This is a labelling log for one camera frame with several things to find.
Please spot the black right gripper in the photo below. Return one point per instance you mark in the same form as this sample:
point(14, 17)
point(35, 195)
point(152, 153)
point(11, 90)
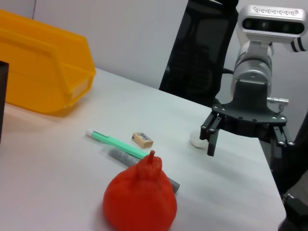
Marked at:
point(250, 113)

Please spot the white paper ball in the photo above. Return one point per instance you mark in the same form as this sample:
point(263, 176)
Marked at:
point(196, 142)

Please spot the red fruit-shaped toy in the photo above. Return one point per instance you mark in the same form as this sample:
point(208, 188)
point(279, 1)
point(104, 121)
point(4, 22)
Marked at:
point(139, 199)

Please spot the mint green pen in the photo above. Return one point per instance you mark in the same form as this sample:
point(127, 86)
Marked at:
point(115, 142)

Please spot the beige eraser with barcode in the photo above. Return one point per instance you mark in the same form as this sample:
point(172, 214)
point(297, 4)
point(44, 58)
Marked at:
point(142, 140)

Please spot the grey glitter pen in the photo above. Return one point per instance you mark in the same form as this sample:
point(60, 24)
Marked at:
point(122, 157)

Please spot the black mesh pen holder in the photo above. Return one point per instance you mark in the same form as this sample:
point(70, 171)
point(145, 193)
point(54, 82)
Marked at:
point(3, 101)

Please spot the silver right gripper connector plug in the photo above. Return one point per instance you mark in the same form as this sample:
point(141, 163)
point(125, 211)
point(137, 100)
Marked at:
point(279, 100)

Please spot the black office chair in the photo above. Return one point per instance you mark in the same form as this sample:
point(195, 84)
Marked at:
point(195, 53)

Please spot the yellow plastic storage bin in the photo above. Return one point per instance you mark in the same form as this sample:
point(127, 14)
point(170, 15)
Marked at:
point(36, 72)

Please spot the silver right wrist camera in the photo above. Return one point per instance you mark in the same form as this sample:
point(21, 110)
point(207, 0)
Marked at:
point(269, 21)

